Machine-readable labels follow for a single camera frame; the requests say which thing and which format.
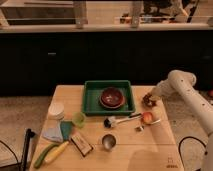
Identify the dark red grape bunch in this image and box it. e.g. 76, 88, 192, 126
142, 94, 157, 108

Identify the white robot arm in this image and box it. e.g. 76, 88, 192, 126
150, 70, 213, 171

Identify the metal cup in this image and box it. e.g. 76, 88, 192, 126
102, 134, 116, 150

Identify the small green cup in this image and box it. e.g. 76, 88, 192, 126
72, 112, 85, 128

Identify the orange peach fruit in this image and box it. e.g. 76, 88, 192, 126
141, 112, 153, 125

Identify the small dark metal clip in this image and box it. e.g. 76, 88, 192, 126
135, 126, 144, 132

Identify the dark red bowl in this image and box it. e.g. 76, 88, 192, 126
99, 87, 125, 109

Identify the black and white brush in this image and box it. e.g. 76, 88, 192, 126
104, 113, 141, 128

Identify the green plastic tray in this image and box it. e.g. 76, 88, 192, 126
82, 80, 135, 116

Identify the brown rectangular box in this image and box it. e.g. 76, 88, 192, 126
71, 132, 93, 157

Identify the teal sponge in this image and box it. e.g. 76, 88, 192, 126
60, 121, 72, 141

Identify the yellow corn cob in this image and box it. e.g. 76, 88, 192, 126
44, 141, 69, 164

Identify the light blue cloth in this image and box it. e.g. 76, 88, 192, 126
42, 123, 63, 142

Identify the black stand pole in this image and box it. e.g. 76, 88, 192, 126
20, 128, 35, 171

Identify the green cucumber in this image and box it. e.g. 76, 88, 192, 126
33, 143, 59, 169

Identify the black cable right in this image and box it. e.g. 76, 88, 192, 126
178, 136, 208, 161

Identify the black cable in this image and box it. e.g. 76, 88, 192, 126
178, 136, 208, 161
0, 139, 22, 169

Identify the black cable left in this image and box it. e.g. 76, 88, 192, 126
0, 139, 22, 169

